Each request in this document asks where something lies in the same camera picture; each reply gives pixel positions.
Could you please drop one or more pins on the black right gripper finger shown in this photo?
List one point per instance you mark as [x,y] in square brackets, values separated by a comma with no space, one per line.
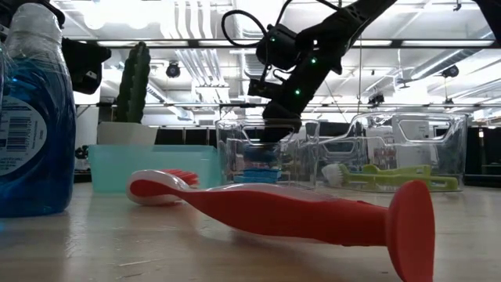
[267,131]
[287,127]

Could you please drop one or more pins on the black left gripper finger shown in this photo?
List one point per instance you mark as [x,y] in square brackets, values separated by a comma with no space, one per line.
[88,51]

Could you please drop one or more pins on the blue sponge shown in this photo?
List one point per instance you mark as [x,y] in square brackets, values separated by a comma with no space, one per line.
[261,156]
[258,176]

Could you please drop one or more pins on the blue dish soap bottle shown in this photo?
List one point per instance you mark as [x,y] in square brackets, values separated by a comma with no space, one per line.
[39,156]

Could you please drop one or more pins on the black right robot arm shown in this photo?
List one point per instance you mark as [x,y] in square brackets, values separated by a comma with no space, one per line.
[352,19]

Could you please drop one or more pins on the green cactus plant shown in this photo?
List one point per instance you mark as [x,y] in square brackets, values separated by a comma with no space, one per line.
[133,86]

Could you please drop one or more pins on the clear plastic bin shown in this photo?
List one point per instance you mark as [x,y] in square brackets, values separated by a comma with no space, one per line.
[450,156]
[231,164]

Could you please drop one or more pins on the white hexagonal plant pot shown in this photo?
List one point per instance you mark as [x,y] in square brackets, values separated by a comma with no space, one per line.
[125,135]

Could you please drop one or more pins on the black overhead light bar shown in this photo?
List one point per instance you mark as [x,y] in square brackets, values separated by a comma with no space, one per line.
[156,43]

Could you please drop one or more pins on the black ceiling spotlight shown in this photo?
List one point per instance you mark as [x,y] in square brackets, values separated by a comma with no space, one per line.
[375,98]
[450,71]
[172,69]

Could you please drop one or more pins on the green translucent plastic bin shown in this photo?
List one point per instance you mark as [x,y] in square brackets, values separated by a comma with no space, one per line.
[156,168]

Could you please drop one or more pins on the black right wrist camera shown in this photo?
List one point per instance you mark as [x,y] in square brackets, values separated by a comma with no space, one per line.
[278,49]

